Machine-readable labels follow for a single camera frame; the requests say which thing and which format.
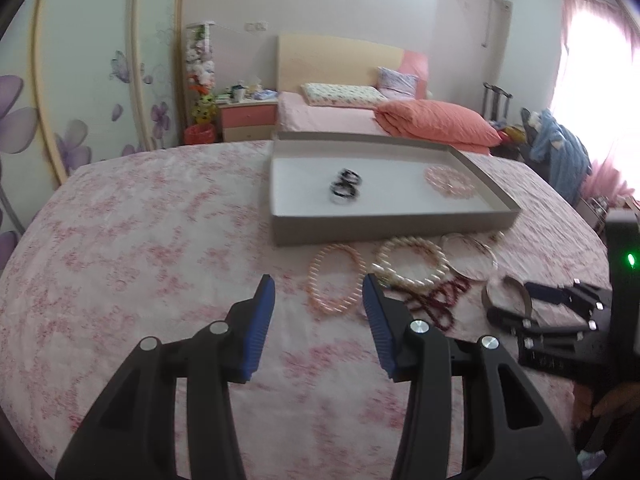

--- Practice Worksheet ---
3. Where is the grey cardboard tray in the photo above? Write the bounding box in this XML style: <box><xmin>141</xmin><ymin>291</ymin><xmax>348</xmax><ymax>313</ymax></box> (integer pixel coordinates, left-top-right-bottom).
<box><xmin>270</xmin><ymin>131</ymin><xmax>522</xmax><ymax>247</ymax></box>

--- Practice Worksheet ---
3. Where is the dark wooden chair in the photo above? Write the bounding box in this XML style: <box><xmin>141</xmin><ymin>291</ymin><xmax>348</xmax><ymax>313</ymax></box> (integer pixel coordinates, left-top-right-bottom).
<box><xmin>482</xmin><ymin>81</ymin><xmax>513</xmax><ymax>123</ymax></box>

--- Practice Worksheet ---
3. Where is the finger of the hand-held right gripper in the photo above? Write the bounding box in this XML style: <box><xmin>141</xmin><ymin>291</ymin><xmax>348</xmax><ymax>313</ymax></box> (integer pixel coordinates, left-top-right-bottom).
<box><xmin>524</xmin><ymin>280</ymin><xmax>613</xmax><ymax>328</ymax></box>
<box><xmin>486</xmin><ymin>305</ymin><xmax>598</xmax><ymax>348</ymax></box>

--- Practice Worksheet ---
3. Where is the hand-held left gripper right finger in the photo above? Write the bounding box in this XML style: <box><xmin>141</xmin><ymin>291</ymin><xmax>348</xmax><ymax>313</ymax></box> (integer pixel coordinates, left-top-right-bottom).
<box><xmin>362</xmin><ymin>273</ymin><xmax>583</xmax><ymax>480</ymax></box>

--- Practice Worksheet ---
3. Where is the clear tube of plush toys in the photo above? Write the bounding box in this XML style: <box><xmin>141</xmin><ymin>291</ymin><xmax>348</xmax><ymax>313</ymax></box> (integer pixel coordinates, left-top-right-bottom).
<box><xmin>185</xmin><ymin>22</ymin><xmax>217</xmax><ymax>126</ymax></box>

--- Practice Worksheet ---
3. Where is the beige and pink headboard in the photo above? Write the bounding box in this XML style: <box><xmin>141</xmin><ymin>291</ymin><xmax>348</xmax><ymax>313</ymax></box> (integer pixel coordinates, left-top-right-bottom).
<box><xmin>276</xmin><ymin>34</ymin><xmax>430</xmax><ymax>97</ymax></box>

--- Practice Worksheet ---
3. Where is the small blue floral pillow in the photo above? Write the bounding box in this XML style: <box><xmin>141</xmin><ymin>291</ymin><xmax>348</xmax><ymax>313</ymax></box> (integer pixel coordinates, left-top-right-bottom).
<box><xmin>377</xmin><ymin>66</ymin><xmax>420</xmax><ymax>97</ymax></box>

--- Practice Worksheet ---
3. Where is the pink bed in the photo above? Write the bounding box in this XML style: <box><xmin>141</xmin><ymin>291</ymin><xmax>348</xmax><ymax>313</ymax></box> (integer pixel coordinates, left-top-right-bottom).
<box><xmin>276</xmin><ymin>91</ymin><xmax>506</xmax><ymax>156</ymax></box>

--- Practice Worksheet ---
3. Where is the pink and cream nightstand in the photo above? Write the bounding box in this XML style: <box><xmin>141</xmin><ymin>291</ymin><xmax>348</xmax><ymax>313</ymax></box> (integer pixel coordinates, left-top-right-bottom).
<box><xmin>216</xmin><ymin>99</ymin><xmax>278</xmax><ymax>143</ymax></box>

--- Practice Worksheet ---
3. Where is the dark red bead bracelet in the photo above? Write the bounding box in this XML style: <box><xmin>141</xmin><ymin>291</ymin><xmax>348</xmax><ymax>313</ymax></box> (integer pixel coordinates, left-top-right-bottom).
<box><xmin>385</xmin><ymin>277</ymin><xmax>473</xmax><ymax>332</ymax></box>

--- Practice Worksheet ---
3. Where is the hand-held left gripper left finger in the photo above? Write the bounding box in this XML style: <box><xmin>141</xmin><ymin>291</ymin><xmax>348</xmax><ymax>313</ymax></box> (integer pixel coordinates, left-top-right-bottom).
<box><xmin>55</xmin><ymin>274</ymin><xmax>277</xmax><ymax>480</ymax></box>

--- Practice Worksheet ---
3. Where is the pink floral cloth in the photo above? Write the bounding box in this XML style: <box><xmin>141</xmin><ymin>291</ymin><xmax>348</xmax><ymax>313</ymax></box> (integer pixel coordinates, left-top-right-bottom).
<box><xmin>0</xmin><ymin>139</ymin><xmax>616</xmax><ymax>480</ymax></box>

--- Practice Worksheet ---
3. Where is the pink curtain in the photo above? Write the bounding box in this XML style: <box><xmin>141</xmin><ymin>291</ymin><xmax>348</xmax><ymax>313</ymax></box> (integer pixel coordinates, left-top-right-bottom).
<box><xmin>550</xmin><ymin>0</ymin><xmax>640</xmax><ymax>201</ymax></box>

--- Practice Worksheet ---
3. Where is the floral sliding door wardrobe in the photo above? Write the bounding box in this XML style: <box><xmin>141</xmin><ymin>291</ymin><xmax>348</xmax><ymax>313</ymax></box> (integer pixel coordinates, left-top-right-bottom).
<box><xmin>0</xmin><ymin>0</ymin><xmax>188</xmax><ymax>281</ymax></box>

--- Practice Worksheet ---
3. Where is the person's right hand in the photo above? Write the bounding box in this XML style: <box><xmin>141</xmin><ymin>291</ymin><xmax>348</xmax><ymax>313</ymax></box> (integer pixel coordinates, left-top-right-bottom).
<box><xmin>592</xmin><ymin>385</ymin><xmax>640</xmax><ymax>418</ymax></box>

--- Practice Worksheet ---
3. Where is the folded coral quilt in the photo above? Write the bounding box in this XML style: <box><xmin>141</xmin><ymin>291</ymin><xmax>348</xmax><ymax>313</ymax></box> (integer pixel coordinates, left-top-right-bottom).
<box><xmin>375</xmin><ymin>99</ymin><xmax>503</xmax><ymax>153</ymax></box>

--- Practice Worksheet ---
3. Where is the pink bead bracelet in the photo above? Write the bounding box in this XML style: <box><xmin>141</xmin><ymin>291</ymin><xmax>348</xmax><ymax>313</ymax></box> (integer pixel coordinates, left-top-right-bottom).
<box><xmin>425</xmin><ymin>164</ymin><xmax>476</xmax><ymax>198</ymax></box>

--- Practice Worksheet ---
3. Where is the white pearl bracelet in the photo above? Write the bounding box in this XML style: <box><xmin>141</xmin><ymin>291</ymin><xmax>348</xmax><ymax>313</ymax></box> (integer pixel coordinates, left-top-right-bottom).
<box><xmin>374</xmin><ymin>236</ymin><xmax>451</xmax><ymax>288</ymax></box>

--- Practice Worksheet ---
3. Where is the white patterned pillow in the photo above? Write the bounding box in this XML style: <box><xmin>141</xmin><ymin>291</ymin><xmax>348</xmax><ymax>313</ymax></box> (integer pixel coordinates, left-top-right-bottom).
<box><xmin>301</xmin><ymin>82</ymin><xmax>388</xmax><ymax>107</ymax></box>

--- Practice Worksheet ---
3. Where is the pink pearl bracelet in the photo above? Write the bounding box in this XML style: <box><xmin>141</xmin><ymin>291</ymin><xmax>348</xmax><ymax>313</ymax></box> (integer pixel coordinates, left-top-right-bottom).
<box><xmin>307</xmin><ymin>244</ymin><xmax>366</xmax><ymax>317</ymax></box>

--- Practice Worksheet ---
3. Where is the blue fleece garment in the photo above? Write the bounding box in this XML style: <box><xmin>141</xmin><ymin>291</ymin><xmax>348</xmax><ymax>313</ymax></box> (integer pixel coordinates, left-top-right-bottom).
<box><xmin>530</xmin><ymin>109</ymin><xmax>593</xmax><ymax>206</ymax></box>

